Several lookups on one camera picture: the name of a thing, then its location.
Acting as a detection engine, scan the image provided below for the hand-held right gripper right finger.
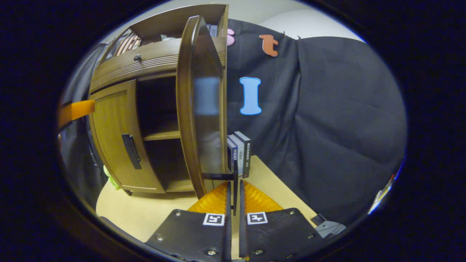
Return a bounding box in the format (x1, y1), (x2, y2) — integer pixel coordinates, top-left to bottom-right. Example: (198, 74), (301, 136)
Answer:
(238, 180), (325, 262)

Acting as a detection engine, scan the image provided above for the dark cover book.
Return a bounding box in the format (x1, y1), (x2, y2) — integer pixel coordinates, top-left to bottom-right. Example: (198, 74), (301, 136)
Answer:
(227, 138), (238, 173)

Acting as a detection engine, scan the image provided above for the wooden double-door shoe cabinet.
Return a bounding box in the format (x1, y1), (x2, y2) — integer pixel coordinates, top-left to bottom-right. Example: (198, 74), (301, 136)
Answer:
(89, 4), (240, 216)

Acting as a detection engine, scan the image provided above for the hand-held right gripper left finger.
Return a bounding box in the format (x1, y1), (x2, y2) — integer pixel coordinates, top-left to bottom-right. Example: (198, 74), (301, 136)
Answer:
(145, 181), (233, 262)

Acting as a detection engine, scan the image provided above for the wooden inner cabinet shelf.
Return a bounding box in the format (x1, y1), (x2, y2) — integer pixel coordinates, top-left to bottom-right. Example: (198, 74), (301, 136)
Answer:
(143, 129), (181, 142)

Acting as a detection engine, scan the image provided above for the grey plastic box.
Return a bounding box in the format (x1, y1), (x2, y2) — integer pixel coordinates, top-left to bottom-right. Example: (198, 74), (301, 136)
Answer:
(315, 214), (346, 239)

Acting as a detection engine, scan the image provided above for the wooden cabinet drawer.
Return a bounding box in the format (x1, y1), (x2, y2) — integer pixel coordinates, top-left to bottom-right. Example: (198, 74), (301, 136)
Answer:
(89, 36), (226, 94)

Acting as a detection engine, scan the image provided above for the wooden cabinet door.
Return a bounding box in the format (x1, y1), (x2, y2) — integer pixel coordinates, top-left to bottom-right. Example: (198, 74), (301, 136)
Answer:
(89, 79), (166, 193)
(177, 15), (240, 216)

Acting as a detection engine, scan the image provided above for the black backdrop cloth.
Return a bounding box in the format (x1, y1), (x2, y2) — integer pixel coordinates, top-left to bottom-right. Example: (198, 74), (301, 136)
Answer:
(60, 18), (406, 226)

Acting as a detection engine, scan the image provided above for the black spine book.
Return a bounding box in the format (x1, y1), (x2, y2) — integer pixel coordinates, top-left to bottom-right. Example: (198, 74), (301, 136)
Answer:
(234, 131), (252, 179)

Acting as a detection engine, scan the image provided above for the light green soft object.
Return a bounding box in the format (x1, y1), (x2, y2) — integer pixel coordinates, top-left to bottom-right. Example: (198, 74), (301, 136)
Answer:
(103, 166), (121, 190)

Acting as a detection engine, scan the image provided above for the grey spine book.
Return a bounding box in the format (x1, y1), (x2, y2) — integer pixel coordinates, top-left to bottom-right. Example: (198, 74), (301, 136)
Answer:
(229, 134), (245, 177)

